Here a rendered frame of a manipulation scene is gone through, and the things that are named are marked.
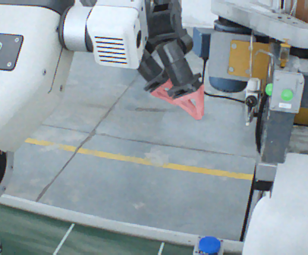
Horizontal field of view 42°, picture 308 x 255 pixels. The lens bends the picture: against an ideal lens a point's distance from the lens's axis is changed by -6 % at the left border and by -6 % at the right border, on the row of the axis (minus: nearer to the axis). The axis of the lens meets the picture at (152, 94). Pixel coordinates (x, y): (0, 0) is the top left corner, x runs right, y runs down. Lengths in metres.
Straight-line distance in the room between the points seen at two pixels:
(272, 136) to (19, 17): 0.70
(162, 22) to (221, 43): 0.49
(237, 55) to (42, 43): 0.81
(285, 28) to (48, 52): 0.67
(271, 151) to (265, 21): 0.38
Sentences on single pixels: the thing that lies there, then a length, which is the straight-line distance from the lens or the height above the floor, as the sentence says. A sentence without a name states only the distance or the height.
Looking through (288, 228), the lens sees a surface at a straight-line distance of 1.41.
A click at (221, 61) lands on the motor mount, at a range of 1.47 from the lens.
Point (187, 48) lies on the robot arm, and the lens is 1.07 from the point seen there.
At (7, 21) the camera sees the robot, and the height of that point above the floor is 1.47.
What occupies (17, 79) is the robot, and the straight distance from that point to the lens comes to 0.78.
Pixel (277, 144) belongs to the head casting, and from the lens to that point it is 1.14.
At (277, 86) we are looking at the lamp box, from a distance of 1.03.
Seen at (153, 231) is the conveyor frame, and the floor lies 0.41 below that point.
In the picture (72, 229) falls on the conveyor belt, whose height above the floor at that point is 0.38.
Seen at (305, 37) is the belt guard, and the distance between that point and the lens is 1.17.
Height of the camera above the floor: 1.64
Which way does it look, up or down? 22 degrees down
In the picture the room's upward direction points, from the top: 3 degrees clockwise
